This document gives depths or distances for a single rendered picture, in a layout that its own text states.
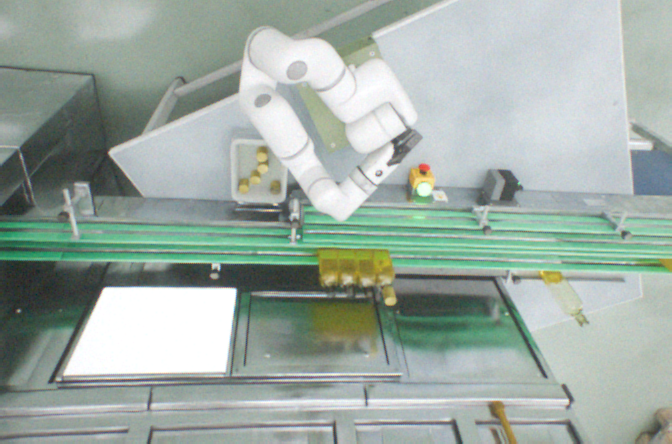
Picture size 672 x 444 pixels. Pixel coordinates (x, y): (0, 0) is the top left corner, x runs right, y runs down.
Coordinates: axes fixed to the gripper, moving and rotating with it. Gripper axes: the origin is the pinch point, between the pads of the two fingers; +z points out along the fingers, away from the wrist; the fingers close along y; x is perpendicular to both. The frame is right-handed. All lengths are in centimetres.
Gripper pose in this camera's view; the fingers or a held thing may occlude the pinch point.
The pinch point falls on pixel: (410, 132)
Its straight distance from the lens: 119.9
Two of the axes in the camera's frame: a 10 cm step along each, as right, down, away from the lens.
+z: 6.9, -7.1, -1.6
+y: -1.2, -3.2, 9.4
